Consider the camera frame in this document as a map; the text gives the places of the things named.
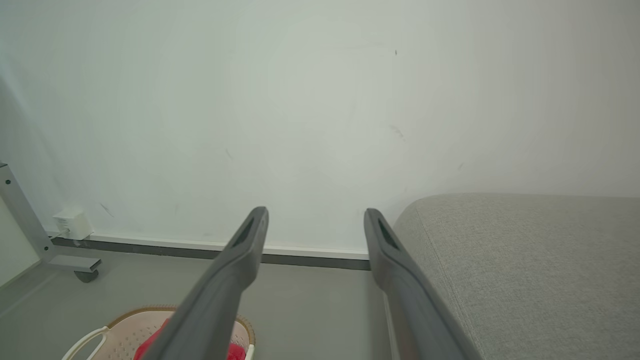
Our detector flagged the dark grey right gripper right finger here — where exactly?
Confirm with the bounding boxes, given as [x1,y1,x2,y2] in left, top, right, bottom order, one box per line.
[363,208,485,360]

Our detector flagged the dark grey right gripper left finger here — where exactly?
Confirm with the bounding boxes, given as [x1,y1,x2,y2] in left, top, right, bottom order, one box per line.
[141,206,270,360]

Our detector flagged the red and white jersey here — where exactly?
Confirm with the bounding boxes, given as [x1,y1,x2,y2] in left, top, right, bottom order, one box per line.
[133,318,247,360]

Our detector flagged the beige plastic laundry basket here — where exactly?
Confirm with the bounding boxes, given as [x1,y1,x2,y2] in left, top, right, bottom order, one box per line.
[62,305,256,360]

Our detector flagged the grey fabric sofa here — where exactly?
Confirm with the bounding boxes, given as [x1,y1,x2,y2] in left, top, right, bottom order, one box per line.
[384,193,640,360]

